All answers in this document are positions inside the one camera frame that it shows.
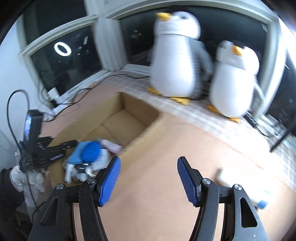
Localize black inline cable switch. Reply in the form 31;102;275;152
244;113;257;128

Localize white usb cable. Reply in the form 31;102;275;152
63;162;82;183

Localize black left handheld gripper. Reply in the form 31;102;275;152
19;137;78;172

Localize white power strip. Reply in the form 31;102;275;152
47;87;72;108

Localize small plush penguin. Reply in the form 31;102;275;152
208;40;265;123

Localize large plush penguin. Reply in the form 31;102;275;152
147;11;214;105

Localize black power cable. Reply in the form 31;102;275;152
38;73;150;117

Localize orange beige table mat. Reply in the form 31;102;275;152
60;84;295;240

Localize black phone on mount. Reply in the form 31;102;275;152
23;109;43;156

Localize light blue phone stand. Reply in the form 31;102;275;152
67;142;89;165

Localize white usb charger block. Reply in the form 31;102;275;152
91;149;110;171

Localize keys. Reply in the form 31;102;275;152
84;166;95;178

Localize white lotion bottle blue cap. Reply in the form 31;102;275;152
217;167;270;209

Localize blue round tape measure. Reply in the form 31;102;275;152
81;141;101;163

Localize open cardboard box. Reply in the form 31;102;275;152
42;92;165;188

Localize pink small bottle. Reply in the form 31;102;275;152
96;138;123;154

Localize white gloved left hand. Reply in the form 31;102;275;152
10;166;45;208

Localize black tripod stand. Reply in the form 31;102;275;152
269;118;296;153

